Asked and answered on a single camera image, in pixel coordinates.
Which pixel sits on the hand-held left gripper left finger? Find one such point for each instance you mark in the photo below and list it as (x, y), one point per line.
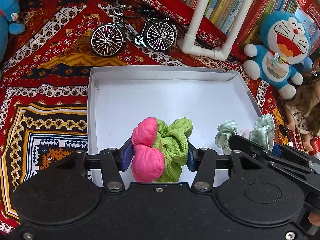
(126, 156)

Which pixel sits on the white cardboard box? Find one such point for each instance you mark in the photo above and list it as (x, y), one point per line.
(162, 100)

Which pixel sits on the long-haired baby doll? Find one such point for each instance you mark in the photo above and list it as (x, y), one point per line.
(307, 97)

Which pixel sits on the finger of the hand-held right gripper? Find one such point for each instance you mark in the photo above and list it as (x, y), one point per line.
(295, 153)
(250, 147)

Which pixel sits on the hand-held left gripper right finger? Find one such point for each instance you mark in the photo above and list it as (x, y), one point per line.
(190, 158)

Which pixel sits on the person's right hand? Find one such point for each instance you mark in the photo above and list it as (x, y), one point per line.
(315, 219)

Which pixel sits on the white plastic pipe frame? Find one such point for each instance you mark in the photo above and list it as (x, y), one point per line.
(200, 10)

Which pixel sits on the pink and green scrunchie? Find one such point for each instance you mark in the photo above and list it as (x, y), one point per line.
(147, 160)

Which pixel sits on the miniature black bicycle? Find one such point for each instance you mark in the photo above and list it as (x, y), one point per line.
(138, 40)

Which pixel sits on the blue robot cat plush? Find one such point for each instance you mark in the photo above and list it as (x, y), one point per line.
(275, 72)

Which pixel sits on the red patterned blanket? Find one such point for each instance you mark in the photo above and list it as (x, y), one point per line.
(50, 55)

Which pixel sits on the round blue plush toy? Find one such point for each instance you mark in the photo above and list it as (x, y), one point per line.
(7, 2)

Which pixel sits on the green checked scrunchie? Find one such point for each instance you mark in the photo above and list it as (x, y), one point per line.
(262, 132)

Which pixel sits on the row of books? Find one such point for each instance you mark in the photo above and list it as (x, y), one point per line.
(225, 2)

